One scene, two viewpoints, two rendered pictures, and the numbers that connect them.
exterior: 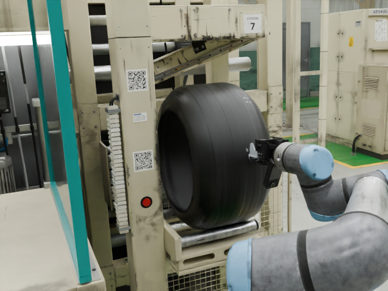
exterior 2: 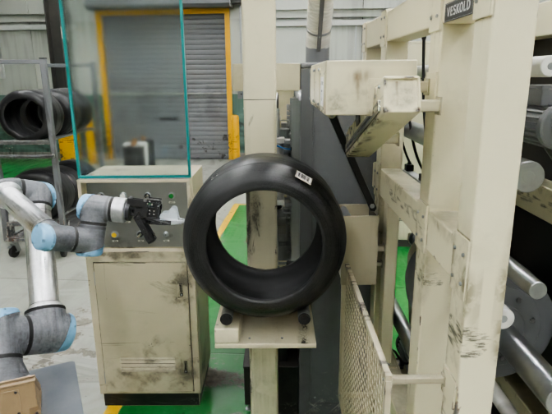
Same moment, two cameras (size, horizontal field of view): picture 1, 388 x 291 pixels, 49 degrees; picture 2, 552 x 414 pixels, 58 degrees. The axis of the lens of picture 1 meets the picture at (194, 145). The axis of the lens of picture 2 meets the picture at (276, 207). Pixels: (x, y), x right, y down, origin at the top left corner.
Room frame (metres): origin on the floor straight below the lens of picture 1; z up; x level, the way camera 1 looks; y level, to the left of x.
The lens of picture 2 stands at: (2.40, -1.67, 1.74)
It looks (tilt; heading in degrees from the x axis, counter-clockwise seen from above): 15 degrees down; 112
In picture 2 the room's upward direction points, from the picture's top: straight up
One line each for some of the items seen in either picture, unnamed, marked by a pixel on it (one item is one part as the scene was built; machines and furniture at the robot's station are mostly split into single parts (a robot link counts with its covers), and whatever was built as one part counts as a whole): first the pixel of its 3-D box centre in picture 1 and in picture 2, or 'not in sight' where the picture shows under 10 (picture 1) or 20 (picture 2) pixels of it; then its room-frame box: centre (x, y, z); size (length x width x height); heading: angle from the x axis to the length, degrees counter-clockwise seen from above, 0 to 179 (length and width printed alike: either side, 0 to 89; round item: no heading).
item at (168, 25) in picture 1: (193, 24); (352, 86); (1.99, -0.02, 1.71); 0.61 x 0.25 x 0.15; 112
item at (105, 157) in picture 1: (125, 172); (356, 243); (1.94, 0.33, 1.05); 0.20 x 0.15 x 0.30; 112
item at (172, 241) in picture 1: (161, 229); not in sight; (1.61, 0.15, 0.90); 0.40 x 0.03 x 0.10; 22
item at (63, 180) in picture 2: not in sight; (53, 154); (-1.84, 2.35, 0.96); 1.36 x 0.71 x 1.92; 108
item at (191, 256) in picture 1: (216, 249); (231, 313); (1.54, -0.07, 0.83); 0.36 x 0.09 x 0.06; 112
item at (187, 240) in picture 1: (217, 233); (230, 299); (1.54, -0.08, 0.90); 0.35 x 0.05 x 0.05; 112
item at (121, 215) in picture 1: (118, 170); not in sight; (1.50, 0.28, 1.19); 0.05 x 0.04 x 0.48; 22
